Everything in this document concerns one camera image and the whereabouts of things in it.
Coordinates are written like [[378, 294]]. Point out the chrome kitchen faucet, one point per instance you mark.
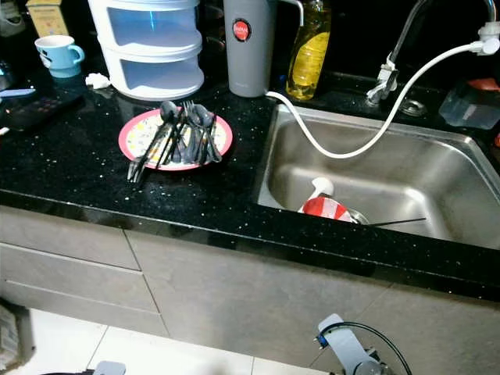
[[387, 78]]

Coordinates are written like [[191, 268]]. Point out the grey cabinet drawer front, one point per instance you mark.
[[62, 234], [82, 314], [70, 277]]

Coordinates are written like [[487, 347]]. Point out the black remote control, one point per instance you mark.
[[39, 113]]

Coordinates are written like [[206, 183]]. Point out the pale blue pen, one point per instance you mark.
[[17, 93]]

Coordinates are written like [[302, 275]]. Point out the light blue printed mug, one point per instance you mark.
[[56, 56]]

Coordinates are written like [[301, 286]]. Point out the small white object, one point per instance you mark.
[[98, 80]]

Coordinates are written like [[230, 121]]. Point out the pink rimmed patterned plate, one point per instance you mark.
[[137, 137]]

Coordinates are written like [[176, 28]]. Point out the grey striped floor object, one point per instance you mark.
[[14, 340]]

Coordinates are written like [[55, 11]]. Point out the brown printed card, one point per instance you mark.
[[47, 19]]

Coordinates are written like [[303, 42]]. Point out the white stacked food container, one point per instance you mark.
[[148, 82]]

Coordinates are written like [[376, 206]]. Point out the black spoon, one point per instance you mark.
[[168, 109]]

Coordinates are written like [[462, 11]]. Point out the silver fork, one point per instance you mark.
[[187, 108]]

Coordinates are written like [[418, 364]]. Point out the grey cabinet door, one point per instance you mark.
[[250, 293]]

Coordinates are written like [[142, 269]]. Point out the grey tumbler with red logo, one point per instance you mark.
[[248, 66]]

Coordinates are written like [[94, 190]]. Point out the yellow dish soap bottle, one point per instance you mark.
[[307, 58]]

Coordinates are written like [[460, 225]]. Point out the thin black stick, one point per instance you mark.
[[398, 222]]

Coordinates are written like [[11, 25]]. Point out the stainless steel sink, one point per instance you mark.
[[414, 183]]

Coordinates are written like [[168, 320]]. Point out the round metal sink fitting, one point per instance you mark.
[[414, 108]]

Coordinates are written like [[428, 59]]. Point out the clear plastic container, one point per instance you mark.
[[469, 109]]

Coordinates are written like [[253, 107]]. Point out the red juice carton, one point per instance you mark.
[[484, 83]]

